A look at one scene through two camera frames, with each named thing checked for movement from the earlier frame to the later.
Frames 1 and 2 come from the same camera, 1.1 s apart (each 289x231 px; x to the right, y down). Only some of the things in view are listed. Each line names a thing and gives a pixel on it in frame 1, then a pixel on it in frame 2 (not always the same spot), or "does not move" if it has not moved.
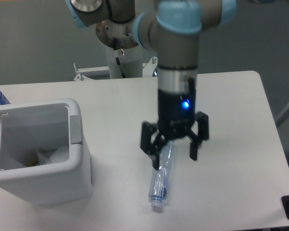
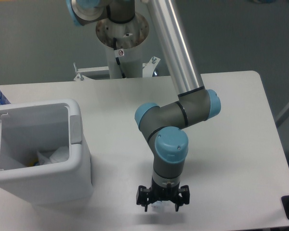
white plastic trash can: [37, 153] does not move
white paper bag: [61, 154] does not move
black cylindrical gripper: [176, 112] → [162, 193]
